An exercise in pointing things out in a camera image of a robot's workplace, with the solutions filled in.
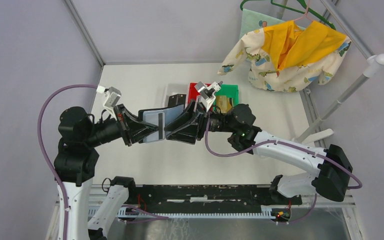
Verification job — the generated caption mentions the yellow cream children's jacket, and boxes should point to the yellow cream children's jacket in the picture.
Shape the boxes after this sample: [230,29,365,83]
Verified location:
[217,20,352,93]

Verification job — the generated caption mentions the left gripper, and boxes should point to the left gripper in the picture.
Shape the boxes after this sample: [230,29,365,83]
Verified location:
[85,101,160,145]

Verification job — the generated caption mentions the white cable tray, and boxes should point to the white cable tray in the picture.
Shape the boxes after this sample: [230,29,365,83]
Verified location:
[117,207,290,222]

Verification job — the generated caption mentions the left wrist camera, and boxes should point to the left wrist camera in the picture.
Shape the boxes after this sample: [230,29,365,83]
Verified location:
[103,87,122,118]

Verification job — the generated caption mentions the pink clothes hanger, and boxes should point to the pink clothes hanger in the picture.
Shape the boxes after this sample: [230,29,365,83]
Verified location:
[293,0,314,22]

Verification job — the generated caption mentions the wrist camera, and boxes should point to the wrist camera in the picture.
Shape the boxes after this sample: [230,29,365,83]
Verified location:
[103,87,122,118]
[194,81,223,112]

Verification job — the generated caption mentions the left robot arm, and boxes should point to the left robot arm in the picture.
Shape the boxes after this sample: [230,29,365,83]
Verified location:
[54,104,159,240]

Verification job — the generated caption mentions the white plastic bin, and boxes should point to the white plastic bin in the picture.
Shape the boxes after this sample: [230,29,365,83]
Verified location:
[161,83,189,107]

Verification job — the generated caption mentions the green clothes hanger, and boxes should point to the green clothes hanger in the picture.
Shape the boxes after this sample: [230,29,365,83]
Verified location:
[239,0,340,32]

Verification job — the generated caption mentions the light green towel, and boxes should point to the light green towel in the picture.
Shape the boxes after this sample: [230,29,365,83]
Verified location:
[237,8,309,65]

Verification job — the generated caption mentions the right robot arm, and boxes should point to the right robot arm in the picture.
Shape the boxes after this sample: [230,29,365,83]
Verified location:
[164,101,362,204]

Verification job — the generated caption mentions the credit card with magnetic stripe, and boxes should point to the credit card with magnetic stripe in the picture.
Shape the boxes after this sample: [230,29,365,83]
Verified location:
[142,110,171,143]

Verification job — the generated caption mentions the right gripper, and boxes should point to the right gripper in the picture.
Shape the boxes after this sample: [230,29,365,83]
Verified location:
[164,98,237,144]

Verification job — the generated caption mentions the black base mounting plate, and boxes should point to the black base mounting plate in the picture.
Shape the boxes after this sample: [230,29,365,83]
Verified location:
[125,184,303,214]

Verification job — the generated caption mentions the red plastic bin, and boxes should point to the red plastic bin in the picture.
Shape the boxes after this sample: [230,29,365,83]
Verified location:
[185,82,202,106]

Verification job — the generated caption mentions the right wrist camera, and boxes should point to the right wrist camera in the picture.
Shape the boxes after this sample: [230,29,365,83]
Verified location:
[194,81,223,112]

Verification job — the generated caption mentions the green plastic bin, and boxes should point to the green plastic bin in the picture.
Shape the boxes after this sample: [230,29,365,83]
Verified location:
[215,84,239,107]

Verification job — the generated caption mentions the cards in green bin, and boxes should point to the cards in green bin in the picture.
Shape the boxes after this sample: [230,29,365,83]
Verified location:
[215,95,234,114]

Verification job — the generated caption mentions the white clothes rack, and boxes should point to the white clothes rack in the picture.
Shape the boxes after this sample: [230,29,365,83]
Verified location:
[291,0,384,147]

